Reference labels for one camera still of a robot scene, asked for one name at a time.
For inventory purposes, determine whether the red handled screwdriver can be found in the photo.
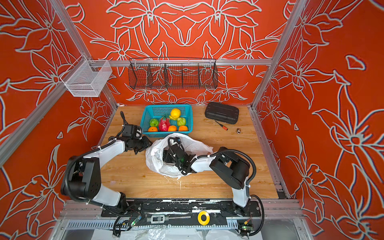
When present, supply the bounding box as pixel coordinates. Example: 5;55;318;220
215;120;228;131

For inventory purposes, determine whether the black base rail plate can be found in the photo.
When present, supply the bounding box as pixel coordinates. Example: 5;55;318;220
101;197;262;218

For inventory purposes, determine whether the orange fruit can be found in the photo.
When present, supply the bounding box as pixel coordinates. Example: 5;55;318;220
168;125;178;132
178;126;189;132
148;127;159;133

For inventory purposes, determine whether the yellow tape roll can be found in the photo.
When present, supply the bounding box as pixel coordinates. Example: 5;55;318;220
198;211;211;226

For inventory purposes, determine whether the black plastic tool case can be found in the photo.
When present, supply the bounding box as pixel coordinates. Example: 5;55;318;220
205;102;240;125

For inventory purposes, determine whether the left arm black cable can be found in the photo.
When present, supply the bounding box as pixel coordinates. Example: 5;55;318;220
62;110;130;203

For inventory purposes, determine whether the teal plastic basket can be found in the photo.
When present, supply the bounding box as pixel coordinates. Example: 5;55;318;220
140;104;194;138

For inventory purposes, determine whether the white wire wall basket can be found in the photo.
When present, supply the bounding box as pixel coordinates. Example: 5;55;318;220
60;55;112;97

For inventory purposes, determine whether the white plastic bag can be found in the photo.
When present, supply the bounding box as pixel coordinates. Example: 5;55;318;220
146;133;215;178

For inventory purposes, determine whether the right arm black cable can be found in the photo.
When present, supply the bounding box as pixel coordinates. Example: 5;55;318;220
167;137;257;187

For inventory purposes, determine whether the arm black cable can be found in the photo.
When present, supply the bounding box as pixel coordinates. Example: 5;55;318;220
167;137;257;187
62;110;130;203

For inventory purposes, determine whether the red dragon fruit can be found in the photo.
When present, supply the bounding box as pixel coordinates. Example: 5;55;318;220
159;115;171;132

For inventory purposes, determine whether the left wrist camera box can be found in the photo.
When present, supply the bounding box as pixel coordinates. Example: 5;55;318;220
122;124;143;139

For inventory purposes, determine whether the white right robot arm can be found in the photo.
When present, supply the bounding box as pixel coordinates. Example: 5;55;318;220
163;144;255;208

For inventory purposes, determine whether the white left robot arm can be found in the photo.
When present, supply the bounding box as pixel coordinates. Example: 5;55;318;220
61;136;152;214

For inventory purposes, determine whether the black wire wall basket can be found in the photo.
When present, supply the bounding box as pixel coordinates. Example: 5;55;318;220
128;58;219;90

